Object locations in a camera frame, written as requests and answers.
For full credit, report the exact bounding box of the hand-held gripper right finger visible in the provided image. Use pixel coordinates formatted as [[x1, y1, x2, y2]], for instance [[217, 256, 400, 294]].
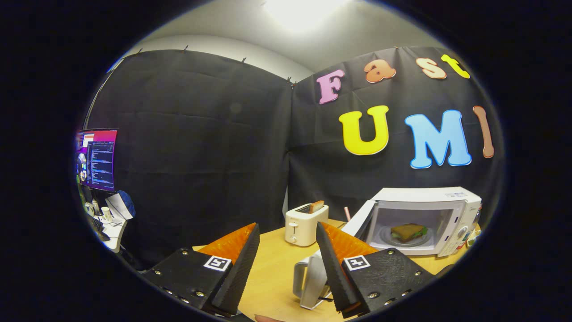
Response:
[[315, 221, 435, 319]]

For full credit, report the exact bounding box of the computer monitor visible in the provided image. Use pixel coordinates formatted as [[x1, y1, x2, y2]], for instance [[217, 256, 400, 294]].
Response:
[[75, 129, 118, 193]]

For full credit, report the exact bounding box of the large ceiling light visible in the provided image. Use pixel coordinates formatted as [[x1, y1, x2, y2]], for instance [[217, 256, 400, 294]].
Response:
[[264, 0, 349, 33]]

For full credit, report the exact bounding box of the black backdrop cloth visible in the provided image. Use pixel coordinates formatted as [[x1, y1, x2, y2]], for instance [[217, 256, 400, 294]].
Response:
[[83, 45, 505, 269]]

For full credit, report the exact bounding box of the lettuce sandwich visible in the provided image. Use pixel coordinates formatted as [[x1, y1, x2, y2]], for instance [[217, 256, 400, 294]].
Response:
[[390, 223, 429, 244]]

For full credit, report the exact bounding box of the clear plastic water bottle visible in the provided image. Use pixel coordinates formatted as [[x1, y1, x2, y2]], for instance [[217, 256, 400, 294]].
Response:
[[466, 211, 482, 249]]

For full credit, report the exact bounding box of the glass turntable plate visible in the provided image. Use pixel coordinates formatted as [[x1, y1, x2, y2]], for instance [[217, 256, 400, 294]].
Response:
[[379, 225, 433, 248]]

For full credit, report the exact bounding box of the blue and white item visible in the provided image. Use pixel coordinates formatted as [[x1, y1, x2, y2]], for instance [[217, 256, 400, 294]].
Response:
[[105, 190, 136, 220]]

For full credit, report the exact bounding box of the white desk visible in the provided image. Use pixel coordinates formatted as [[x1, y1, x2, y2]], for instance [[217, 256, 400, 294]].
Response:
[[83, 203, 129, 254]]

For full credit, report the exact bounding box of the cream toaster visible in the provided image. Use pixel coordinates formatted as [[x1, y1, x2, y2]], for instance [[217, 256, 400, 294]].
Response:
[[285, 203, 329, 247]]

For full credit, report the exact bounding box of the white microwave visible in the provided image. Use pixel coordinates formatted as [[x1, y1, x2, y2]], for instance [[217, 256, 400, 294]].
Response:
[[293, 187, 482, 310]]

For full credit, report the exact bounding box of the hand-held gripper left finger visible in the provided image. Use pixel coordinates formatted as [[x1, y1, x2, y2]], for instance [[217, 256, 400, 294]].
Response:
[[142, 222, 261, 317]]

